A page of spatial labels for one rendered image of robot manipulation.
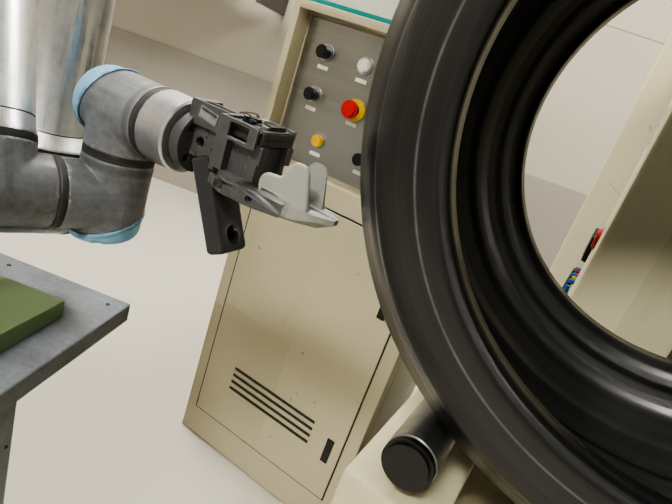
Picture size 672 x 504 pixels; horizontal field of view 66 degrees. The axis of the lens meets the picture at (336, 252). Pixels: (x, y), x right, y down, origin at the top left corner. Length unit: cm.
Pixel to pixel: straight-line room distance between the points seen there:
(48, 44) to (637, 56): 320
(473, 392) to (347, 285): 88
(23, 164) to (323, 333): 84
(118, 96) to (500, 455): 55
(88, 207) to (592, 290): 64
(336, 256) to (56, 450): 93
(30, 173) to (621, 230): 70
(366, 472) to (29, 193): 47
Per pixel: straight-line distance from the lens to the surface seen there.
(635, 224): 72
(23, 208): 68
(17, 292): 106
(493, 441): 40
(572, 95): 352
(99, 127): 70
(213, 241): 61
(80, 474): 160
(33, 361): 95
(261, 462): 161
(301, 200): 53
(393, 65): 38
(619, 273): 73
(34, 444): 167
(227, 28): 370
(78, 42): 90
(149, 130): 63
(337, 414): 138
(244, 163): 56
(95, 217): 71
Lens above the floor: 117
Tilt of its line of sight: 19 degrees down
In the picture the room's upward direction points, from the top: 19 degrees clockwise
